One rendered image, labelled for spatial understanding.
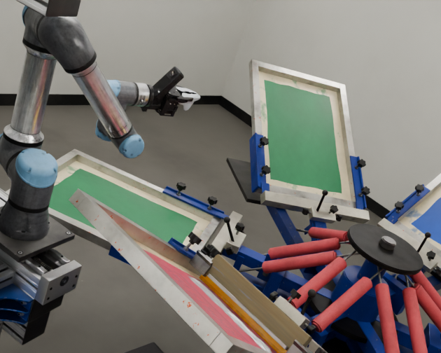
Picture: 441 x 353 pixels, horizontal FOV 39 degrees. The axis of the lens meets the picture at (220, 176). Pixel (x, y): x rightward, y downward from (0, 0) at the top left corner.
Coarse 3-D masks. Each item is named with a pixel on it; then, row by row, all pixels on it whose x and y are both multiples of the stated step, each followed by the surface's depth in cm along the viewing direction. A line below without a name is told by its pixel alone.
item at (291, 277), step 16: (272, 272) 252; (288, 272) 261; (304, 272) 284; (272, 288) 255; (288, 288) 258; (400, 288) 276; (400, 304) 276; (336, 320) 242; (320, 336) 225; (368, 336) 240; (400, 336) 252; (432, 336) 250; (368, 352) 237; (384, 352) 234; (432, 352) 245
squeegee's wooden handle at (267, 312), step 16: (208, 272) 200; (224, 272) 198; (240, 288) 193; (256, 288) 192; (256, 304) 189; (272, 304) 187; (272, 320) 185; (288, 320) 183; (288, 336) 181; (304, 336) 180
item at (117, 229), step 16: (80, 192) 155; (80, 208) 154; (96, 208) 152; (96, 224) 150; (112, 224) 148; (128, 224) 171; (112, 240) 146; (128, 240) 144; (144, 240) 180; (160, 240) 186; (128, 256) 142; (144, 256) 141; (176, 256) 196; (144, 272) 139; (160, 272) 137; (160, 288) 136; (176, 288) 134; (176, 304) 133; (192, 304) 131; (192, 320) 130; (208, 320) 128; (208, 336) 127; (224, 336) 125; (224, 352) 124; (240, 352) 129; (256, 352) 136
